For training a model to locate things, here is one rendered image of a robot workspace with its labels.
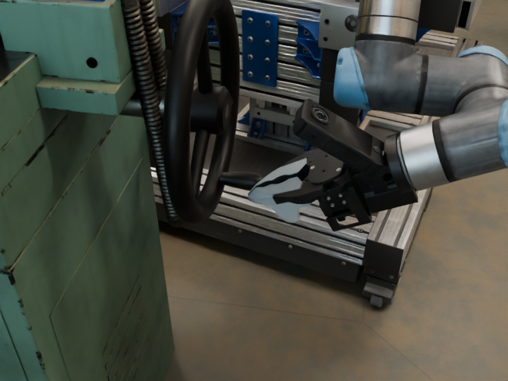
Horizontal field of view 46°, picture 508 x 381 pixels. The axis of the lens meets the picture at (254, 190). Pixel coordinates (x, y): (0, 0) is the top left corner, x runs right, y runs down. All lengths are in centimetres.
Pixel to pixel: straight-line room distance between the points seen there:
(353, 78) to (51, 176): 39
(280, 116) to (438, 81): 91
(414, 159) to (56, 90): 41
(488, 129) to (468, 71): 11
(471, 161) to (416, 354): 90
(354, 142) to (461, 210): 128
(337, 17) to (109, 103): 61
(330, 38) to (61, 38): 64
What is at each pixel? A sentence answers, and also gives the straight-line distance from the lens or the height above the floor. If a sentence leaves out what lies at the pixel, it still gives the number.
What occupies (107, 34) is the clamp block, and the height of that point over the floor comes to 93.
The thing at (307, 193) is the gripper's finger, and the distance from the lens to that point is 72.
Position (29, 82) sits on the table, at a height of 88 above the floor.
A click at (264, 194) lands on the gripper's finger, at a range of 76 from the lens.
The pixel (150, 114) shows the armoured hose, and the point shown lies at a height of 81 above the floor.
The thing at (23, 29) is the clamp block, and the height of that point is 93.
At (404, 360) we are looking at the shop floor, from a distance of 152.
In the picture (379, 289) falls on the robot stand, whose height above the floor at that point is 7.
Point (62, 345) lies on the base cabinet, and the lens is 88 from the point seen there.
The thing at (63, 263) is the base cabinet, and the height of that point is 63.
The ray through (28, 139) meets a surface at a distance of 72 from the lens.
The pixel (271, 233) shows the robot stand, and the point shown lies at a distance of 155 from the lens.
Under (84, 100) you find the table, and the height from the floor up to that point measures 86.
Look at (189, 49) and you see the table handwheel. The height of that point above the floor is 93.
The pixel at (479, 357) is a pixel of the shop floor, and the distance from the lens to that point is 157.
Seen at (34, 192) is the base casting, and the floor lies 76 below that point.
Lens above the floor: 119
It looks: 38 degrees down
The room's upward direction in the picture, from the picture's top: straight up
